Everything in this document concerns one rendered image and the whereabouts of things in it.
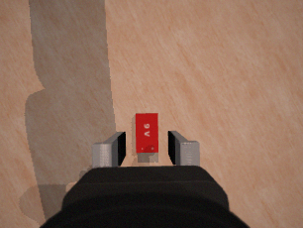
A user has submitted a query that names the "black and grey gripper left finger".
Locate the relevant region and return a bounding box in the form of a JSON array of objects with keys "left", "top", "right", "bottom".
[{"left": 92, "top": 132, "right": 126, "bottom": 169}]

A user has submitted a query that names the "red 9v battery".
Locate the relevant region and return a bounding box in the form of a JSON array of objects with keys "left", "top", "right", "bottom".
[{"left": 136, "top": 113, "right": 158, "bottom": 154}]

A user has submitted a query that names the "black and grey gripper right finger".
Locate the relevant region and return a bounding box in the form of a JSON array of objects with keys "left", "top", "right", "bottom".
[{"left": 168, "top": 131, "right": 200, "bottom": 167}]

